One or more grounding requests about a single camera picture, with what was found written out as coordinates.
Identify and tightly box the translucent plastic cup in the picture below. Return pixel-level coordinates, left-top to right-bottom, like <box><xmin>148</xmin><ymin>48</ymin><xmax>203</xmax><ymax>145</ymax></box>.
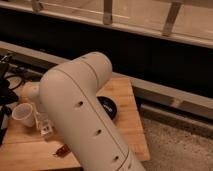
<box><xmin>12</xmin><ymin>103</ymin><xmax>35</xmax><ymax>127</ymax></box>

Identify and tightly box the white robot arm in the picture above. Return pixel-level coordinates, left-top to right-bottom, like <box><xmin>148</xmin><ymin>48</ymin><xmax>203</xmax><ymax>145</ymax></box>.
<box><xmin>25</xmin><ymin>52</ymin><xmax>146</xmax><ymax>171</ymax></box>

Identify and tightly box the black ceramic bowl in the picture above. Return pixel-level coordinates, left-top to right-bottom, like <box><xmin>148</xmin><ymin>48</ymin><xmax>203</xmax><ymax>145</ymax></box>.
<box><xmin>98</xmin><ymin>96</ymin><xmax>117</xmax><ymax>120</ymax></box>

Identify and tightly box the black cable on left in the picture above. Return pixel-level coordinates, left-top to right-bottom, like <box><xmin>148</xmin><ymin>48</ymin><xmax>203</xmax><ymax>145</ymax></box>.
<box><xmin>4</xmin><ymin>73</ymin><xmax>26</xmax><ymax>91</ymax></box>

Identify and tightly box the black camera tripod stand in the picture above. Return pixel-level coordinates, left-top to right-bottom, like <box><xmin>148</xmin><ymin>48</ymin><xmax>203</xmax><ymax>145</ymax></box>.
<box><xmin>0</xmin><ymin>55</ymin><xmax>18</xmax><ymax>146</ymax></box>

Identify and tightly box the metal bracket left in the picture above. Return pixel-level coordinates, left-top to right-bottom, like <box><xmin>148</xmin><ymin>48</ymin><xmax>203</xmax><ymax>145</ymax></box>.
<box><xmin>31</xmin><ymin>0</ymin><xmax>43</xmax><ymax>12</ymax></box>

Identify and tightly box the metal bracket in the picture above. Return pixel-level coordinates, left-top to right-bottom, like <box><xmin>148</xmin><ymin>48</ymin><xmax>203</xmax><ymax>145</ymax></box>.
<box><xmin>162</xmin><ymin>0</ymin><xmax>183</xmax><ymax>36</ymax></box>
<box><xmin>103</xmin><ymin>0</ymin><xmax>113</xmax><ymax>25</ymax></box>
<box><xmin>31</xmin><ymin>0</ymin><xmax>43</xmax><ymax>12</ymax></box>

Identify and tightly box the metal bracket middle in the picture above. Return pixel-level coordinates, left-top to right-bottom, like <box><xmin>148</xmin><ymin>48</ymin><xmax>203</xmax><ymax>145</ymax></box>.
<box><xmin>103</xmin><ymin>0</ymin><xmax>113</xmax><ymax>25</ymax></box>

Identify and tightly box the metal bracket right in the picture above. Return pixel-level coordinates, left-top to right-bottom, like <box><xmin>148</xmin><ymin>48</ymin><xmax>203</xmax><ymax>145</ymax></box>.
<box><xmin>162</xmin><ymin>0</ymin><xmax>183</xmax><ymax>36</ymax></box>

